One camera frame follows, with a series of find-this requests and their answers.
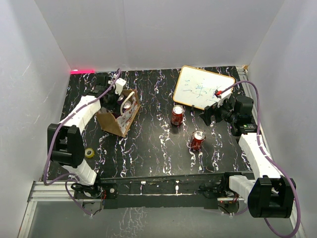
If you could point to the yellow tape roll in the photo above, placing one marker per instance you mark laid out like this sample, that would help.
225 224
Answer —
89 153

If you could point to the small whiteboard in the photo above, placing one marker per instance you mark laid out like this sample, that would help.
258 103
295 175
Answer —
195 87

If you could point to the red soda can front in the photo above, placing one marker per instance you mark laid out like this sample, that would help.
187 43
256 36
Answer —
198 137

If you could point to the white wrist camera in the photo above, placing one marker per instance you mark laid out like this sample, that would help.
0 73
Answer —
222 95
120 85

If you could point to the pink marker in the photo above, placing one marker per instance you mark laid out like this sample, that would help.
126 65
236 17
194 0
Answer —
75 71

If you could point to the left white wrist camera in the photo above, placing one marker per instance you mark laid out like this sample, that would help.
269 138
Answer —
120 85

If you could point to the purple soda can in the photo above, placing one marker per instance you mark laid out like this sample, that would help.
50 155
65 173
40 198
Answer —
120 99
127 105

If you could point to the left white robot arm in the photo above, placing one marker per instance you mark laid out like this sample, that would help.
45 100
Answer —
65 143

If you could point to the brown canvas tote bag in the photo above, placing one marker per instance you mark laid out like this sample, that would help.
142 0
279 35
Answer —
118 123

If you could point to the red soda can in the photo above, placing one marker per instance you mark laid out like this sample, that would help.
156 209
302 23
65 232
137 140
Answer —
177 115
198 137

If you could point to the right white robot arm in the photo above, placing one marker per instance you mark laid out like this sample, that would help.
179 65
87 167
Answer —
269 194

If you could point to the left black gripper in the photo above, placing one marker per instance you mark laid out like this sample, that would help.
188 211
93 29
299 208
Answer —
115 107

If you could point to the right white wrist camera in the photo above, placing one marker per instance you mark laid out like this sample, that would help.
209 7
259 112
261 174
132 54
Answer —
222 95

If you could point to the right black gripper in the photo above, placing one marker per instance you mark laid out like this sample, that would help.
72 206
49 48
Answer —
209 111

